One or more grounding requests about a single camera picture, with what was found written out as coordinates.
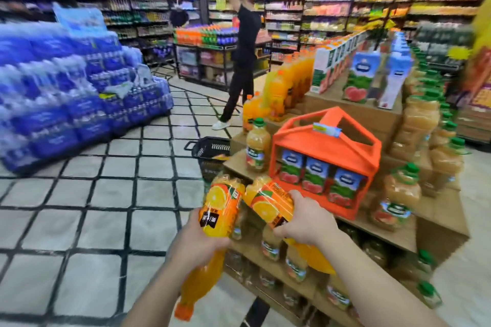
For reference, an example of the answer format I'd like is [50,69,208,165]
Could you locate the cardboard display stand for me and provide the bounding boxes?
[222,78,471,327]

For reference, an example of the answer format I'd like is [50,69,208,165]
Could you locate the yellow price tag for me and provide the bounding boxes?
[447,46,472,61]

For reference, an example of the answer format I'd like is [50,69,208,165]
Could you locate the person's right hand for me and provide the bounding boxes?
[273,190,340,249]

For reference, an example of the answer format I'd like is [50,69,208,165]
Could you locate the blue yellow shelf label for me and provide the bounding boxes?
[312,122,342,138]

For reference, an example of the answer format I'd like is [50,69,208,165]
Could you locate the row of white juice cartons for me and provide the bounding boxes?
[310,30,370,94]

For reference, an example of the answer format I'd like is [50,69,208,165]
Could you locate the person's left hand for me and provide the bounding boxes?
[168,208,232,274]

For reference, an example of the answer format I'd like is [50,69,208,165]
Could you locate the large blue juice carton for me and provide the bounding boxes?
[377,32,414,110]
[342,50,381,104]

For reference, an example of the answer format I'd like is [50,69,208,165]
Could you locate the rows of green-capped juice bottles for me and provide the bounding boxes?
[370,41,470,232]

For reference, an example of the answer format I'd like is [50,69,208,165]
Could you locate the stocked wall shelving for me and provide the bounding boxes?
[0,0,205,68]

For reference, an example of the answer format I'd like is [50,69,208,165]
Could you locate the person's left forearm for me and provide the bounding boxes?
[122,258,192,327]

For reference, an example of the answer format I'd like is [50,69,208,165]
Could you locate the blue paper sign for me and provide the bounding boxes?
[53,3,105,34]

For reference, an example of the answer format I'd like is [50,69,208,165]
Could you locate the person's right forearm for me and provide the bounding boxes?
[325,237,450,327]

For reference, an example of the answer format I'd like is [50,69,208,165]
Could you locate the stocked grocery shelving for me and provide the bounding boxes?
[206,0,491,56]

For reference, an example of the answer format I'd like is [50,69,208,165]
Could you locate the black shopping basket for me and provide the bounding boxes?
[184,137,231,182]

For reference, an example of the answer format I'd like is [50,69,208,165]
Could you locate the yellow orange hanging banner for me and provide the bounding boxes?
[460,0,491,111]

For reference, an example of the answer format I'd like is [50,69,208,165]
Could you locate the stack of blue water packs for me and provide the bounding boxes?
[0,13,174,176]

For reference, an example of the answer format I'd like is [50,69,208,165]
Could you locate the orange house-shaped display carrier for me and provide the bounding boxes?
[269,106,383,221]

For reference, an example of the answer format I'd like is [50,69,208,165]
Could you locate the green-capped juice bottle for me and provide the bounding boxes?
[245,118,272,173]

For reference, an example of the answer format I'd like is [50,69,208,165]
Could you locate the black metal display rack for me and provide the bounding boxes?
[173,41,272,90]

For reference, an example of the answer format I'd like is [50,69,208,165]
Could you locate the row of coloured soda bottles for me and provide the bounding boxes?
[174,24,240,48]

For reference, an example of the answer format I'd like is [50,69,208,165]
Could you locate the row of orange drink bottles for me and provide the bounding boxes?
[242,46,316,134]

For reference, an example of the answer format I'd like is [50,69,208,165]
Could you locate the orange soda bottle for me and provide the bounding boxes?
[243,175,337,276]
[174,174,246,321]

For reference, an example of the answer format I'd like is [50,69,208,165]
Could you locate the small guava juice carton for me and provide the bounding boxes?
[279,150,305,185]
[302,157,330,195]
[328,168,366,209]

